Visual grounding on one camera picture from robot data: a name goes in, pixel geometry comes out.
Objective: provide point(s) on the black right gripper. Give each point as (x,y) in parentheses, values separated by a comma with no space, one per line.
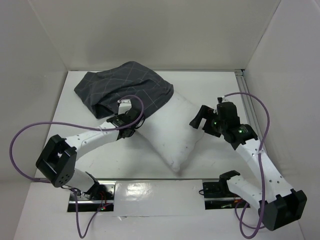
(208,124)

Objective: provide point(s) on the white pillow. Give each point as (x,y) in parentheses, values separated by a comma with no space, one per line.
(168,130)

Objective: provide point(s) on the dark grey checked pillowcase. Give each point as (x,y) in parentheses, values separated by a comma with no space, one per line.
(100,91)

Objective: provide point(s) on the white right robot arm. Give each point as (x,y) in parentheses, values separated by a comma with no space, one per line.
(277,200)

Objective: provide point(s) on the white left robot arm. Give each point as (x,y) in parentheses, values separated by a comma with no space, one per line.
(57,161)

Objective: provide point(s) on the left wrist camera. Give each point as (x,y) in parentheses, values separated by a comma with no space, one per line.
(124,105)

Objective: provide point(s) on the aluminium frame rail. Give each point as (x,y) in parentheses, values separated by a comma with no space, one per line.
(248,103)

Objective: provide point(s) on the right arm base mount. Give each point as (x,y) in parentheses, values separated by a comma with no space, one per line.
(216,199)

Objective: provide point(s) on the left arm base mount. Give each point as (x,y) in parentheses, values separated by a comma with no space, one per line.
(103,200)

